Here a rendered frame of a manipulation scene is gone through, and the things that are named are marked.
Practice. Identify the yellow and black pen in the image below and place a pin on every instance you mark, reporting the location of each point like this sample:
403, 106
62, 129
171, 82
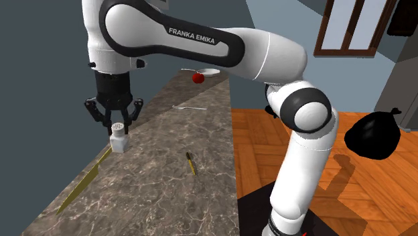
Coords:
191, 164

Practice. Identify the red apple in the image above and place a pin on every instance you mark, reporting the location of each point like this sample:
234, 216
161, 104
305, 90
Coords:
198, 78

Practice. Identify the black garbage bag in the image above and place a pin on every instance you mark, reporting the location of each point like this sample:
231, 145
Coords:
372, 137

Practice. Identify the white salt shaker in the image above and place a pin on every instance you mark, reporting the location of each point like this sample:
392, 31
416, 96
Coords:
119, 140

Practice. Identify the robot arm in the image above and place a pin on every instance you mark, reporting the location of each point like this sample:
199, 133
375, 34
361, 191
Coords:
287, 55

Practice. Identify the white plate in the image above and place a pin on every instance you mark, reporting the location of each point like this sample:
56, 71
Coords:
209, 72

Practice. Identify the silver fork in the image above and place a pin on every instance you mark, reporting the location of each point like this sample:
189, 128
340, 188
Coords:
191, 108

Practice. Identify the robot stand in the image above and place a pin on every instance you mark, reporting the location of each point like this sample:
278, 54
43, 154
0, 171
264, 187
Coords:
254, 212

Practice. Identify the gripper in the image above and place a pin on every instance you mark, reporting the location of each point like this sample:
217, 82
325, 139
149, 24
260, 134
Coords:
112, 88

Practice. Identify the grey cabinet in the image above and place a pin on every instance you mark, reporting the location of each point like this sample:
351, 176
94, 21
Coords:
398, 88

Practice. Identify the thin white utensil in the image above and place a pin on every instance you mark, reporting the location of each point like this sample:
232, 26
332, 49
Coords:
188, 69

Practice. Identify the brown framed window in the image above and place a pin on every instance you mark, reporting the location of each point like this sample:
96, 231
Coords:
336, 23

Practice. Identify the yellow knife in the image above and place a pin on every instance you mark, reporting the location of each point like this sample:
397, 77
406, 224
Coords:
87, 177

